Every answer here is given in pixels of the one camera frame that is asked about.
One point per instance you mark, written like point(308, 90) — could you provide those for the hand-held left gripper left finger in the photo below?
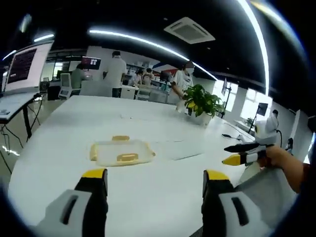
point(96, 197)

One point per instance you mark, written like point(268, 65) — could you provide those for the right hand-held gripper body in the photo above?
point(266, 130)

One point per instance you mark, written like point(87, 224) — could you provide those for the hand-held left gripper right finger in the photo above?
point(214, 197)

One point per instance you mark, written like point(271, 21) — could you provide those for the clear container with yellow buckle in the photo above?
point(123, 149)

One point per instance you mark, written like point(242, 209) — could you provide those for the person's right hand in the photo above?
point(277, 158)

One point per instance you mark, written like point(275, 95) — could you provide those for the small white object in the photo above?
point(241, 138)

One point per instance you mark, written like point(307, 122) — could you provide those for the small black flat object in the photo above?
point(227, 135)

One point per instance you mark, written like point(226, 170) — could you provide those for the small screen on tripod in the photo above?
point(263, 108)

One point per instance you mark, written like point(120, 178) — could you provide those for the monitor on black stand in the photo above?
point(225, 86)

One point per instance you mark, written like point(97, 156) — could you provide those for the green potted plant white pot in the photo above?
point(201, 101)

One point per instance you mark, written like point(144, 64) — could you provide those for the long curved ceiling light strip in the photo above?
point(264, 50)

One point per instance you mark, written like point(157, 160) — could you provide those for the white office chair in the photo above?
point(65, 82)

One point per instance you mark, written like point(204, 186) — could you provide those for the white side desk black legs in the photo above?
point(14, 101)

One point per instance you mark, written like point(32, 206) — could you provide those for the ceiling air vent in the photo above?
point(188, 29)

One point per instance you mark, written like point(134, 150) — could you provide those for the large display screen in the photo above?
point(24, 66)

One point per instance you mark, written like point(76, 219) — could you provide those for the wall television screen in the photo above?
point(91, 63)

